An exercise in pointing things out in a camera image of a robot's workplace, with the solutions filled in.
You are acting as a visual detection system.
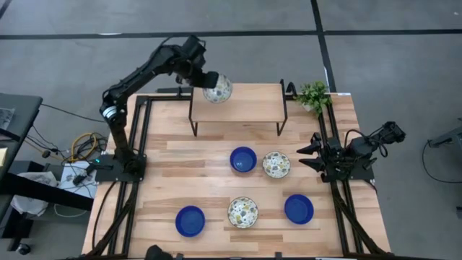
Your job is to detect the black floor cable bundle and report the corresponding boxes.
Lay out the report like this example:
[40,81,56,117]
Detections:
[25,104,109,163]

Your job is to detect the black side desk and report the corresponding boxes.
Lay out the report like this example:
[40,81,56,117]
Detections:
[0,92,95,212]

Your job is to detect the speckled mini bowl yellow outside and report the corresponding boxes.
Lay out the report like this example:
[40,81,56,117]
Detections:
[201,74,234,105]
[261,150,292,179]
[227,196,259,230]

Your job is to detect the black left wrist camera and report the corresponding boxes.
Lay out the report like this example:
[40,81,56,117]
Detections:
[182,35,208,61]

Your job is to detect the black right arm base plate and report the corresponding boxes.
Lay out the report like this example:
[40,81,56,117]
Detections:
[321,168,375,183]

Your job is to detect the thin black floor cable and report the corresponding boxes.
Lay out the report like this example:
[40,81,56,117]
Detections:
[421,139,462,184]

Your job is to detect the white power box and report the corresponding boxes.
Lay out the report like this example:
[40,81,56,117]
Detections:
[58,160,97,199]

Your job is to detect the white plastic bag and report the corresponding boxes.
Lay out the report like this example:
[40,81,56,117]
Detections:
[9,170,59,217]

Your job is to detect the wooden shelf black legs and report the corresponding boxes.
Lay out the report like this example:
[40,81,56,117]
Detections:
[187,79,289,138]

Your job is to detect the grey equipment stand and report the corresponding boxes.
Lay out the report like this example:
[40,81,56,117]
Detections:
[427,118,462,149]

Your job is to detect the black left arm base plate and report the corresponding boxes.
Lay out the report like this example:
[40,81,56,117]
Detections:
[94,154,147,183]

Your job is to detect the green plant white pot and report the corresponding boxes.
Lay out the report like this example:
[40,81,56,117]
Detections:
[294,79,333,118]

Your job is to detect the yellow coiled cable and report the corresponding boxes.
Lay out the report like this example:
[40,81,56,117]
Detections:
[69,131,99,163]

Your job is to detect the black table-level camera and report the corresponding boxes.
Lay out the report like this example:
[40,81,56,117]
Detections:
[144,244,164,260]

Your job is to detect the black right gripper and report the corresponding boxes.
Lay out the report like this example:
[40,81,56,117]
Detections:
[296,132,344,175]

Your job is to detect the black aluminium table frame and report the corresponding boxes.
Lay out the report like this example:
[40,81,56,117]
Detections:
[81,81,394,260]

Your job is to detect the blue mini bowl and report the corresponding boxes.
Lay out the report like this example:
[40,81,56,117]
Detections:
[230,146,258,173]
[175,205,206,238]
[284,194,315,225]

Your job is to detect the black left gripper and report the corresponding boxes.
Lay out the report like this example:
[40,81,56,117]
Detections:
[175,53,220,90]

